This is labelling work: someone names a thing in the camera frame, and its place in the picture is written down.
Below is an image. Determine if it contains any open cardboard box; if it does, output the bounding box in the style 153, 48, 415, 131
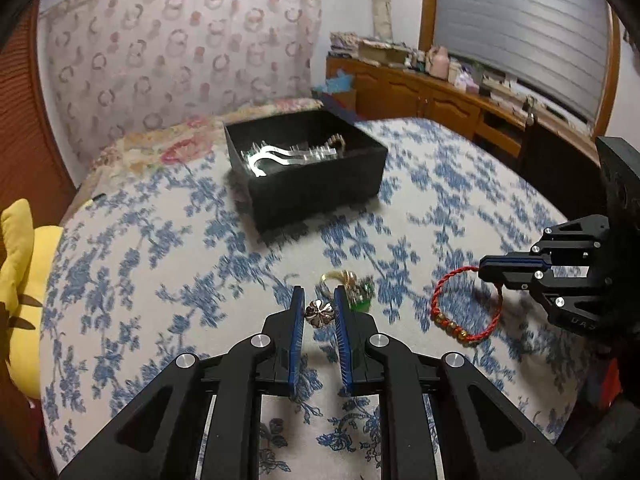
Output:
357, 42, 408, 64

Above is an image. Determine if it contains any circle patterned sheer curtain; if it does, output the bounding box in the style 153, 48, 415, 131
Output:
37, 0, 323, 161

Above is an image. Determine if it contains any blue tissue box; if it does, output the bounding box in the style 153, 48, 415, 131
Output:
325, 74, 356, 94

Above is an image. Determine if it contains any long wooden cabinet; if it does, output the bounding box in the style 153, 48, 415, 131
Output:
325, 55, 601, 171

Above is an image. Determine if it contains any blue floral blanket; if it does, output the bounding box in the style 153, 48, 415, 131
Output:
40, 117, 601, 480

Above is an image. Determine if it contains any bunch of silver hairpins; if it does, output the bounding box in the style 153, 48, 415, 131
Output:
239, 141, 338, 179

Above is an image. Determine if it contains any yellow plush toy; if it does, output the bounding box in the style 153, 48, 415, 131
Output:
0, 199, 63, 401

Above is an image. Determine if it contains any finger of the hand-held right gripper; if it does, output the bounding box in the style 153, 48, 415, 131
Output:
479, 215, 608, 269
482, 266, 608, 334

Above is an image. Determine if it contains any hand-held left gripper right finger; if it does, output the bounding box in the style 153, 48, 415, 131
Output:
334, 285, 583, 480

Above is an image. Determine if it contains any pink floral bedsheet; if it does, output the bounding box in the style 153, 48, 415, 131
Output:
65, 97, 326, 201

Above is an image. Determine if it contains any wooden louvered wardrobe door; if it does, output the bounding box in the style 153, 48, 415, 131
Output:
0, 10, 78, 261

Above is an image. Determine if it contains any pink thermos jug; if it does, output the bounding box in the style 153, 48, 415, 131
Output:
430, 46, 451, 79

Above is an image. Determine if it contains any gold ring with green stone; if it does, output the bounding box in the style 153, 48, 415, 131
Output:
320, 270, 376, 315

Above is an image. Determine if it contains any black box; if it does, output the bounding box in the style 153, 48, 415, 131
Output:
222, 110, 390, 233

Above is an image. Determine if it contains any tied beige curtain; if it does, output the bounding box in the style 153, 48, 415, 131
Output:
364, 0, 397, 42

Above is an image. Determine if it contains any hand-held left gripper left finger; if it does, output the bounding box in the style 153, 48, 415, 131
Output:
59, 285, 307, 480

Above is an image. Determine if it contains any red string bead bracelet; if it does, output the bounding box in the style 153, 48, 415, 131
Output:
430, 266, 503, 344

